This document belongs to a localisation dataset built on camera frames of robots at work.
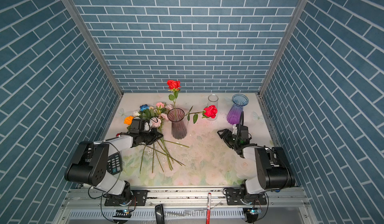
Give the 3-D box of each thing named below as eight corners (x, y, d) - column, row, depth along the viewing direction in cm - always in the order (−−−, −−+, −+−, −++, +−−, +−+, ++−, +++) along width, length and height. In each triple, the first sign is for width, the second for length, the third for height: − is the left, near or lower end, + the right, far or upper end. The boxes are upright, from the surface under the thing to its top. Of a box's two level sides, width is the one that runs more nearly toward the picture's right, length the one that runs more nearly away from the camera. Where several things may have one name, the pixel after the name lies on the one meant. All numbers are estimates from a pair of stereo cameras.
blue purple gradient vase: (231, 126, 102) (237, 107, 86) (224, 116, 108) (228, 96, 92) (243, 121, 105) (251, 102, 89) (235, 111, 111) (242, 91, 95)
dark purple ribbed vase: (171, 139, 96) (166, 121, 80) (172, 127, 102) (168, 108, 87) (186, 139, 96) (184, 121, 80) (187, 127, 103) (185, 108, 87)
